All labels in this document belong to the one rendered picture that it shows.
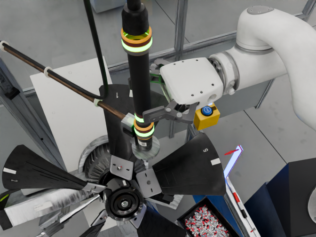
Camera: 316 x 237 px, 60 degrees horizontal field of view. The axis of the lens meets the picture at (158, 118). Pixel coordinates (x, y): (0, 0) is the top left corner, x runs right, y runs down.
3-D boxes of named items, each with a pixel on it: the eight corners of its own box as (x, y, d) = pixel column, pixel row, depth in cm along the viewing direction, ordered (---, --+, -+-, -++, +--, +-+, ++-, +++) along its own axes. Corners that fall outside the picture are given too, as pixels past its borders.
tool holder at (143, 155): (120, 147, 69) (114, 127, 61) (136, 127, 72) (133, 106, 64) (149, 166, 67) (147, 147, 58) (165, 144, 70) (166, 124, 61)
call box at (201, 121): (183, 106, 134) (185, 92, 125) (201, 100, 136) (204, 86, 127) (197, 132, 126) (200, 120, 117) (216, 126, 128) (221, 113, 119)
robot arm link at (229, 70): (233, 101, 57) (221, 105, 56) (214, 71, 61) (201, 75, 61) (244, 74, 50) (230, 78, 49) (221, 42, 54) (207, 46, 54)
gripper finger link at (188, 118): (207, 121, 50) (177, 127, 49) (194, 88, 54) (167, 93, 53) (208, 117, 49) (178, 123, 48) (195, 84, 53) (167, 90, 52)
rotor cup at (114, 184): (105, 209, 96) (109, 233, 84) (91, 174, 91) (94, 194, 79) (144, 194, 98) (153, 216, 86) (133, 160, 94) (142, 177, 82)
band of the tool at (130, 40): (117, 49, 40) (114, 34, 38) (134, 33, 42) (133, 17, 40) (140, 61, 39) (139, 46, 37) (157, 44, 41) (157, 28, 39)
